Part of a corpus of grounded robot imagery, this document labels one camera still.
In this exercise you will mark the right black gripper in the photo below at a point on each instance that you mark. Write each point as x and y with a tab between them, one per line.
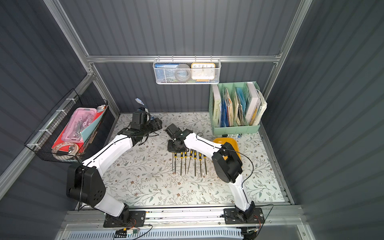
174	146

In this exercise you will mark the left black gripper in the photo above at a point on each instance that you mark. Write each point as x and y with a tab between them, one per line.
154	124

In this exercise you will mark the black yellow file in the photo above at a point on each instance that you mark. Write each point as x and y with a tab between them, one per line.
181	163
200	161
173	162
195	163
190	159
185	161

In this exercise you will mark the thin round needle file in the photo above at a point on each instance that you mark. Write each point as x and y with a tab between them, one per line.
205	164

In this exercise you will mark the yellow plastic storage tray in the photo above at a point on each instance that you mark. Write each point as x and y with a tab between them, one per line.
231	141

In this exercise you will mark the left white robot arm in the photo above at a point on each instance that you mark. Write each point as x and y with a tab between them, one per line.
85	180

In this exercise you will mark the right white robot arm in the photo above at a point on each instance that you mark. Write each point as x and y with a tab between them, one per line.
227	164

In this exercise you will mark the green desktop file organizer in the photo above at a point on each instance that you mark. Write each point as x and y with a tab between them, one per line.
242	103

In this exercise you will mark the blue box in basket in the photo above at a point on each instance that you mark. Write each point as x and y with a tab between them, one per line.
165	72

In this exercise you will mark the pink plastic tool case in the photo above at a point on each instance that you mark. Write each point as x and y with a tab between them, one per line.
79	121

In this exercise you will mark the blue small desk lamp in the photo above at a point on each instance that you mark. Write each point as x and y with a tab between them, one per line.
139	101

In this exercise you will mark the blue folder in organizer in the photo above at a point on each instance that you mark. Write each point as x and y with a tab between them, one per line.
224	114

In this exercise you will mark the white book in organizer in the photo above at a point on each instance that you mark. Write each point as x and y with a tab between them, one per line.
217	106

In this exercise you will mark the blue marker pen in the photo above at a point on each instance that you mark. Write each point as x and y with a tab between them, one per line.
232	135

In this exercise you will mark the grey tape roll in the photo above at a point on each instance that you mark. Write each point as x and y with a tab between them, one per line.
182	73

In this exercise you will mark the yellow white alarm clock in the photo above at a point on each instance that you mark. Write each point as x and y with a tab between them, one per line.
203	71

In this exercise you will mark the white binder right side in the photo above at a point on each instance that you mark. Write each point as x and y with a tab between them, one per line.
261	109

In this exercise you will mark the white vented panel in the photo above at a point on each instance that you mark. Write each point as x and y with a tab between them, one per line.
160	234

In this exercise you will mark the black wire wall basket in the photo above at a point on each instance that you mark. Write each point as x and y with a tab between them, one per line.
41	141

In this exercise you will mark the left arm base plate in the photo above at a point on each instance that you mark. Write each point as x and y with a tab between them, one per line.
125	220

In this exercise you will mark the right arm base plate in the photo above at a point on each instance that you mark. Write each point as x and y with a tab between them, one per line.
235	216

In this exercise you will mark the aluminium front rail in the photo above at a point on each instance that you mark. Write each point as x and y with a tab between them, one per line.
185	217

